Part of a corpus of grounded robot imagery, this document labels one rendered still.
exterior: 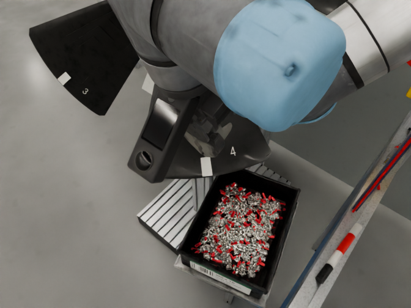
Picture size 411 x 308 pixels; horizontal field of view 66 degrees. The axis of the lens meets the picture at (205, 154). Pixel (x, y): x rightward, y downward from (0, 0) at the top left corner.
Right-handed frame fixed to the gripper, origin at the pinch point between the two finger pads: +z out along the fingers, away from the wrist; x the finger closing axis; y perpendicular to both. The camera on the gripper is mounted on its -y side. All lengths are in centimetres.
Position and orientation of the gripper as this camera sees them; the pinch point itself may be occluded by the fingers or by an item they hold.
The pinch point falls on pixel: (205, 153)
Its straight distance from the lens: 51.4
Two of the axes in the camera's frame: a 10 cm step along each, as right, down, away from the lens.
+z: 1.8, 4.0, 9.0
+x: -7.7, -5.1, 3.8
